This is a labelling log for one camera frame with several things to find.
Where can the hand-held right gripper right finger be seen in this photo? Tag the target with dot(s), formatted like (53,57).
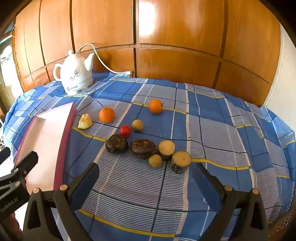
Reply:
(204,185)

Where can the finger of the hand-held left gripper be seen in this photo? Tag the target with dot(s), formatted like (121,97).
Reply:
(27,162)
(4,154)

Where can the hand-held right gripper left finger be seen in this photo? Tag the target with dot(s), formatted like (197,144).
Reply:
(86,185)

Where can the pink tray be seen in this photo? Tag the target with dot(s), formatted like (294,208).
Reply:
(46,143)

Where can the dark brown round fruit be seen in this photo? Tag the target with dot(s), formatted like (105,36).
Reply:
(116,143)
(143,148)

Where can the cream-topped cake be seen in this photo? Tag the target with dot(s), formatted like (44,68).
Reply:
(166,148)

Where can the tan round fruit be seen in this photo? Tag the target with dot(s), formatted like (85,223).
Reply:
(155,160)
(138,125)

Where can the pale yellow fruit piece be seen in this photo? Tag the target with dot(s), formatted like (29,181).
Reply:
(84,121)

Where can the small red fruit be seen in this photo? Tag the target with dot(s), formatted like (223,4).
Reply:
(125,131)

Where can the orange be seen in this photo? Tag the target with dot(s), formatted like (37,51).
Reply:
(156,106)
(106,115)

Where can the blue plaid cloth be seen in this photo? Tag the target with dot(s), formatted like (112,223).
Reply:
(208,111)

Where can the brown woven wicker furniture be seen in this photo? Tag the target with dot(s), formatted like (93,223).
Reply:
(283,222)

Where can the white ceramic kettle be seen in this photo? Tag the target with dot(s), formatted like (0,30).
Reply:
(74,76)

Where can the white power plug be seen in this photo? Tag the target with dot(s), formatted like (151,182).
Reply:
(129,74)

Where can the wooden wardrobe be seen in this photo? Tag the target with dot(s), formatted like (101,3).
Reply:
(175,34)

